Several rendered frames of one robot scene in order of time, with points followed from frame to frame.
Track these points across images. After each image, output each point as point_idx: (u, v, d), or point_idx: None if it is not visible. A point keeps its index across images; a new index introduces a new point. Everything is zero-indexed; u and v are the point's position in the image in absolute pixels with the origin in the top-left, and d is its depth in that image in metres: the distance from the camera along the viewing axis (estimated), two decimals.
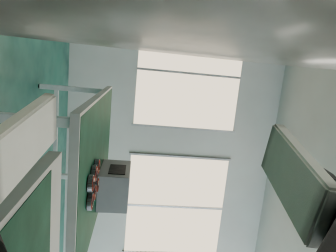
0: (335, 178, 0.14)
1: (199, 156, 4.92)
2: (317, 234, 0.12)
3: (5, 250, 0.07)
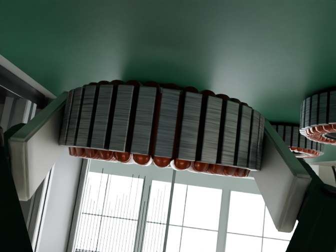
0: (309, 167, 0.15)
1: None
2: (287, 218, 0.13)
3: (29, 244, 0.08)
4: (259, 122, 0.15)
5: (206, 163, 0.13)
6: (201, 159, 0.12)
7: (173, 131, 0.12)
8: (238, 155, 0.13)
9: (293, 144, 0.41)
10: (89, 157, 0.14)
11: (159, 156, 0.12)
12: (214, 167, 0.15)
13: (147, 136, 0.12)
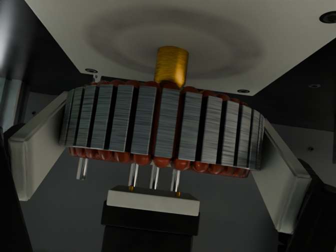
0: (309, 167, 0.15)
1: None
2: (287, 218, 0.13)
3: (29, 244, 0.08)
4: (259, 122, 0.15)
5: (206, 163, 0.13)
6: (201, 159, 0.12)
7: (173, 131, 0.12)
8: (238, 155, 0.13)
9: None
10: (89, 157, 0.14)
11: (159, 156, 0.12)
12: (214, 167, 0.15)
13: (147, 136, 0.12)
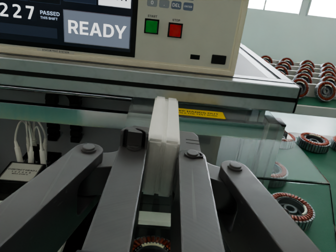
0: (196, 139, 0.16)
1: None
2: (163, 183, 0.14)
3: (129, 244, 0.08)
4: None
5: None
6: None
7: None
8: None
9: None
10: None
11: None
12: None
13: None
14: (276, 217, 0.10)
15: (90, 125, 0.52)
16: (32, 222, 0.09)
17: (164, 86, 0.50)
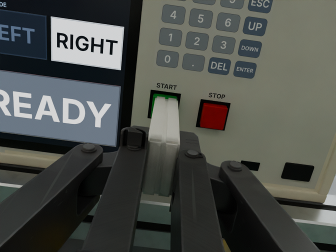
0: (196, 139, 0.16)
1: None
2: (163, 183, 0.14)
3: (129, 244, 0.08)
4: None
5: None
6: None
7: None
8: None
9: None
10: None
11: None
12: None
13: None
14: (276, 217, 0.10)
15: None
16: (32, 222, 0.09)
17: None
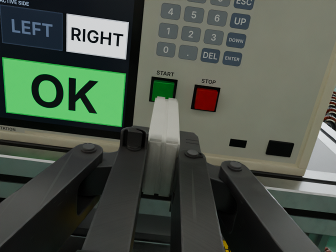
0: (196, 139, 0.16)
1: None
2: (163, 183, 0.14)
3: (129, 244, 0.08)
4: None
5: None
6: None
7: None
8: None
9: None
10: None
11: None
12: None
13: None
14: (276, 217, 0.10)
15: None
16: (32, 222, 0.09)
17: None
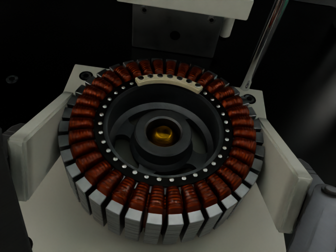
0: (310, 168, 0.15)
1: None
2: (288, 219, 0.13)
3: (29, 244, 0.08)
4: (71, 184, 0.16)
5: (114, 204, 0.14)
6: (119, 215, 0.13)
7: (146, 231, 0.14)
8: (85, 196, 0.14)
9: None
10: (227, 191, 0.14)
11: (157, 215, 0.14)
12: (106, 156, 0.15)
13: (168, 231, 0.14)
14: None
15: None
16: None
17: None
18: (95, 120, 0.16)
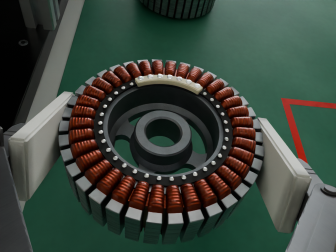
0: (309, 167, 0.15)
1: None
2: (287, 219, 0.13)
3: (29, 244, 0.08)
4: (71, 184, 0.16)
5: (114, 203, 0.14)
6: (119, 214, 0.13)
7: (146, 230, 0.14)
8: (85, 195, 0.14)
9: None
10: (227, 190, 0.14)
11: (157, 214, 0.14)
12: (106, 155, 0.15)
13: (168, 230, 0.14)
14: None
15: None
16: None
17: None
18: (95, 120, 0.16)
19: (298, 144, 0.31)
